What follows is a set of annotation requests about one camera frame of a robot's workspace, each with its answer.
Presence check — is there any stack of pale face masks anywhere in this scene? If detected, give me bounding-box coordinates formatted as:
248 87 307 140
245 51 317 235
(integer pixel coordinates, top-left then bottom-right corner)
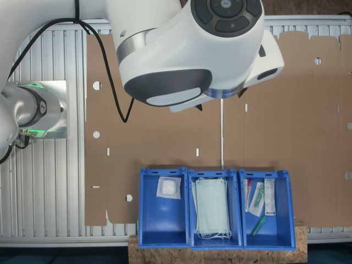
191 177 233 240

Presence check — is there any blue bin holding syringes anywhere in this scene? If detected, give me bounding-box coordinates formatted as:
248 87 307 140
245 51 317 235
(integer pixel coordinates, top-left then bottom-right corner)
238 169 297 251

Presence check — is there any black cable at base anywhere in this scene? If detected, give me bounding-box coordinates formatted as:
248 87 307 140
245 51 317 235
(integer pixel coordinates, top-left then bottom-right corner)
0 131 30 165

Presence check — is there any loose green syringe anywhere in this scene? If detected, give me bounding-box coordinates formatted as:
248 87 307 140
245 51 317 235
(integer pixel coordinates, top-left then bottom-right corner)
250 215 267 238

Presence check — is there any packet with green syringe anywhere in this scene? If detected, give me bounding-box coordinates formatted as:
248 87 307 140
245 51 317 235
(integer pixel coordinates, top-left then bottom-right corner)
248 181 265 218

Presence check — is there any packet with red-capped tube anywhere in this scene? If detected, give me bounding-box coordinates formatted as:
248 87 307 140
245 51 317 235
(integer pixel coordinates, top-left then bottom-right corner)
243 178 253 212

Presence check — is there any long white printed packet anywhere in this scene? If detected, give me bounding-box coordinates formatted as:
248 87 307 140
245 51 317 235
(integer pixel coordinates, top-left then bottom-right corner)
264 178 277 217

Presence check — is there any brown cardboard sheet with notches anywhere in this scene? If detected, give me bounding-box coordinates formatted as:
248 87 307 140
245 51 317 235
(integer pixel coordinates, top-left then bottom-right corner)
223 30 352 228

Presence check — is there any chipboard wood slab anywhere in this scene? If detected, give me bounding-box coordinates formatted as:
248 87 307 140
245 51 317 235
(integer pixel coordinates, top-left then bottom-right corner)
128 225 308 264

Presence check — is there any clear packet of white gauze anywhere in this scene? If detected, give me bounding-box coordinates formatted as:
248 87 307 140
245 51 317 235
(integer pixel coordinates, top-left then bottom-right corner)
156 176 182 200

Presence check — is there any blue bin holding gauze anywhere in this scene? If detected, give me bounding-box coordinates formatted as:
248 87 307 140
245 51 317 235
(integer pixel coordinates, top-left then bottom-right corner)
138 167 191 247

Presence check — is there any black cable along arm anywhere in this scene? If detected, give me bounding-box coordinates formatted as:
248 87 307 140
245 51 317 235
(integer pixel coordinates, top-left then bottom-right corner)
7 0 136 124

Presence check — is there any blue bin holding masks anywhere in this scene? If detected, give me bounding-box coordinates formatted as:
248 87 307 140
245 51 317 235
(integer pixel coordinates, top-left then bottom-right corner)
188 168 244 251

